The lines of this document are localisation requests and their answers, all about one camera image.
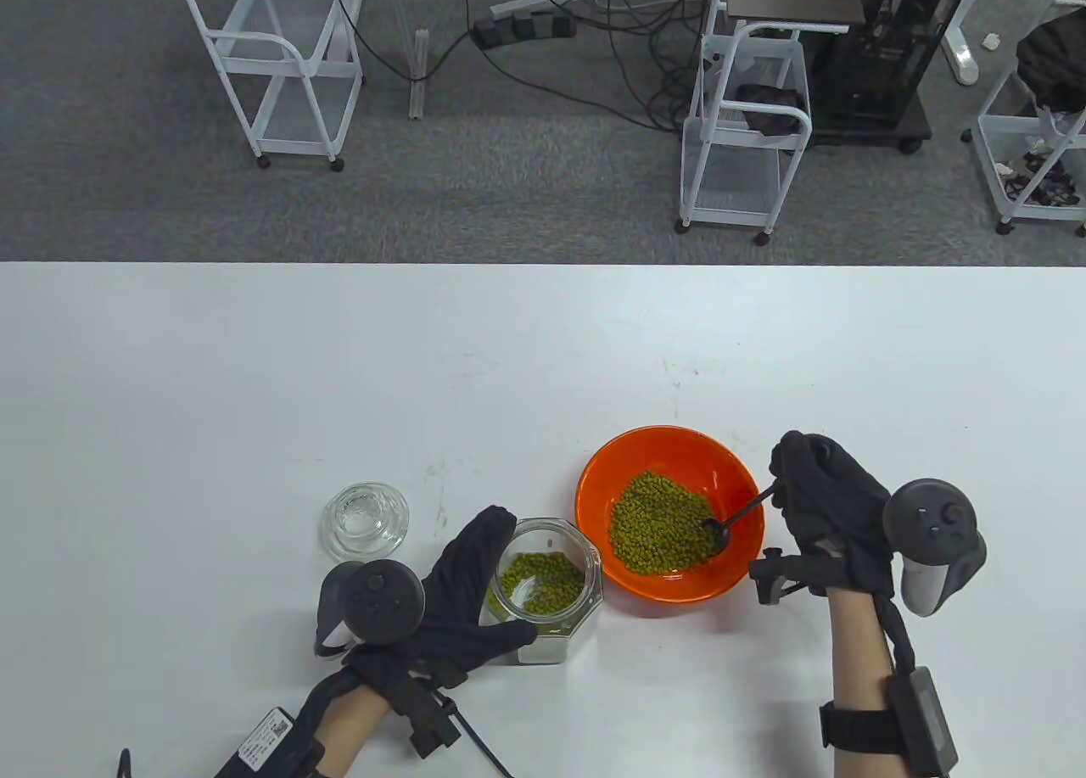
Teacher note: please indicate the person's left hand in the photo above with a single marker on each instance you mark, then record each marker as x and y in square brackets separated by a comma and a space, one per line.
[462, 600]

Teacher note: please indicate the person's right hand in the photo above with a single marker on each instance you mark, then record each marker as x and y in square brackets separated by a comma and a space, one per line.
[836, 498]

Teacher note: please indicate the pile of green mung beans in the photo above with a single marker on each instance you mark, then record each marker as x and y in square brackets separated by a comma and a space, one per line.
[543, 579]

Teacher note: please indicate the clear glass jar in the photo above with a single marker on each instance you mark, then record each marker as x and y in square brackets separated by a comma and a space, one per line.
[543, 646]

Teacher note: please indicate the black measuring scoop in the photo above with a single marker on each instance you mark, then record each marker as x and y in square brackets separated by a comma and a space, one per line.
[742, 511]

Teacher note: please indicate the clear glass jar lid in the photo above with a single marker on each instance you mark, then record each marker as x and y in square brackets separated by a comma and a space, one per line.
[365, 519]

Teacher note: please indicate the scooped portion of mung beans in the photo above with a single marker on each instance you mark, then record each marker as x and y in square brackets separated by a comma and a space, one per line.
[653, 523]

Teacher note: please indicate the orange bowl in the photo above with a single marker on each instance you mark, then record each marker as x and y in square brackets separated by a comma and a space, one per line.
[611, 464]

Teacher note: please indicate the person's left forearm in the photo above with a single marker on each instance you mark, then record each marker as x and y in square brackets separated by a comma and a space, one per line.
[356, 719]

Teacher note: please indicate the black left hand controller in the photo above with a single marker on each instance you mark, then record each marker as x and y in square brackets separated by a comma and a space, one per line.
[382, 600]

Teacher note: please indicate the black hand controller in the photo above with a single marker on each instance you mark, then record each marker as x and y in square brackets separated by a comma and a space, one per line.
[933, 523]
[382, 600]

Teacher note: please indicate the black right hand controller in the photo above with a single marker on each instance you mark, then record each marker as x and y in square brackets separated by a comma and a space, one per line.
[933, 523]

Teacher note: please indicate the plain black wrist box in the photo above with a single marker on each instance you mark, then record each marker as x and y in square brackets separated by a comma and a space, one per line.
[925, 719]

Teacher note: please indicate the black box with white label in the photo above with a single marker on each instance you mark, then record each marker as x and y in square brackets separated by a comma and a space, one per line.
[267, 740]

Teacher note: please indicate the white metal trolley cart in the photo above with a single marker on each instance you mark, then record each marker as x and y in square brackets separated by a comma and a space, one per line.
[730, 176]
[1044, 211]
[297, 144]

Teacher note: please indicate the pile of dark scraps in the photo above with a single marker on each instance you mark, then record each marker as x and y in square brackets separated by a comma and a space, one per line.
[1048, 186]

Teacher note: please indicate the black bag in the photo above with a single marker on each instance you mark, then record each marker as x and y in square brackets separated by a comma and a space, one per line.
[1052, 61]
[768, 108]

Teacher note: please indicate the black computer rack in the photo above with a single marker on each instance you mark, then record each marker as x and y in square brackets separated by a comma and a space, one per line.
[882, 65]

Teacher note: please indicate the white desk leg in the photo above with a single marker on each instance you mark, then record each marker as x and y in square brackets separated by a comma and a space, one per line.
[963, 53]

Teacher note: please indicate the black power strip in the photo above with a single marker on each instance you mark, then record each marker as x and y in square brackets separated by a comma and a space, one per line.
[526, 27]

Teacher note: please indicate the white power strip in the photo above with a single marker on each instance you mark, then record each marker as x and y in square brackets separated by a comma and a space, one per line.
[534, 2]

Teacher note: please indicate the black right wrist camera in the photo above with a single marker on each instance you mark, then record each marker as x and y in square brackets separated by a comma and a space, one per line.
[776, 574]

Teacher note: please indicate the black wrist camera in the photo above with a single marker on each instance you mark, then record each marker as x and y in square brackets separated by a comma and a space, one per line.
[433, 719]
[776, 574]

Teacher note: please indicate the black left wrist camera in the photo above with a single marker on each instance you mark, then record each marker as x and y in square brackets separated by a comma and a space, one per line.
[433, 719]

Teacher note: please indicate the white slim post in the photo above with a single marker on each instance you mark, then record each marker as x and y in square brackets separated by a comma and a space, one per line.
[418, 82]

